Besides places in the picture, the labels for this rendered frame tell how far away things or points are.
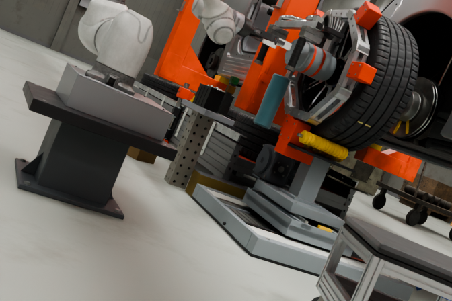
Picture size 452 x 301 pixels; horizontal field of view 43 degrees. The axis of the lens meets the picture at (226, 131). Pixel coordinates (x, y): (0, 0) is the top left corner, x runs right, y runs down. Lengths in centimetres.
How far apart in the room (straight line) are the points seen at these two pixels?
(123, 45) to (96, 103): 23
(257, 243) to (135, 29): 94
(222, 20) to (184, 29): 278
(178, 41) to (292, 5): 195
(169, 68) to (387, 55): 265
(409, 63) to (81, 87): 141
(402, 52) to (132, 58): 120
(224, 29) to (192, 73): 284
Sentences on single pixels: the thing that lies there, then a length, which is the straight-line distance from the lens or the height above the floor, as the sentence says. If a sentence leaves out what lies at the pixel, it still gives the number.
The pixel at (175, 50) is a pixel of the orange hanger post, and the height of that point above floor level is 78.
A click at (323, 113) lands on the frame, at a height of 64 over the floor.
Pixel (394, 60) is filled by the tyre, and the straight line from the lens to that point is 259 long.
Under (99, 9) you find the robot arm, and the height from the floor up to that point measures 65.
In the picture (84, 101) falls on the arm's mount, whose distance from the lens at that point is 198.
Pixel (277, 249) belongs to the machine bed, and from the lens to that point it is 234.
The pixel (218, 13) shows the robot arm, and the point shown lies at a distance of 215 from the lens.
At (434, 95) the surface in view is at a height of 93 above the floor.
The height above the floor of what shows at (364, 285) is 22.
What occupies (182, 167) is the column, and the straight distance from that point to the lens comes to 313.
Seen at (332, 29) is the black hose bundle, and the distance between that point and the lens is 252.
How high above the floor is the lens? 50
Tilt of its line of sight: 2 degrees down
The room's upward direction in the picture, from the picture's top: 23 degrees clockwise
